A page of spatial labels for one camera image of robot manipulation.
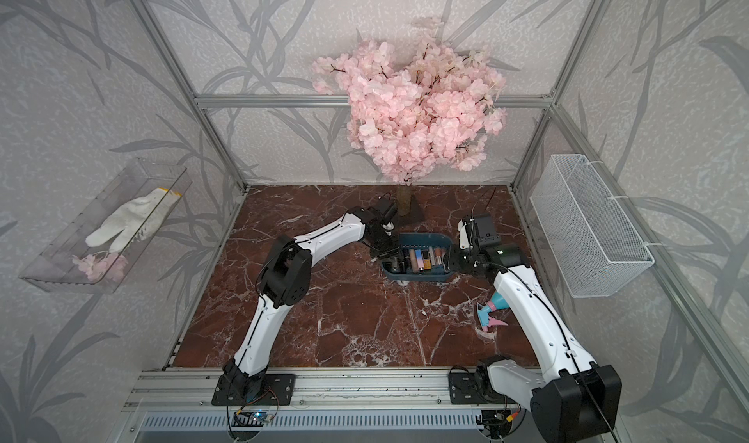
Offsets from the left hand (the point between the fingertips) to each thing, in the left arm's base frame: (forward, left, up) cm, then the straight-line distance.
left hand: (404, 257), depth 94 cm
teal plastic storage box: (+9, -6, -5) cm, 12 cm away
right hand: (-7, -12, +12) cm, 18 cm away
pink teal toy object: (-15, -27, -2) cm, 31 cm away
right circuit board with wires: (-43, -22, -6) cm, 49 cm away
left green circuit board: (-42, +40, -8) cm, 58 cm away
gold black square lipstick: (0, -8, -3) cm, 8 cm away
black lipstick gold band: (+1, -1, -2) cm, 3 cm away
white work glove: (-6, +65, +27) cm, 71 cm away
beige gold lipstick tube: (-1, +3, -4) cm, 5 cm away
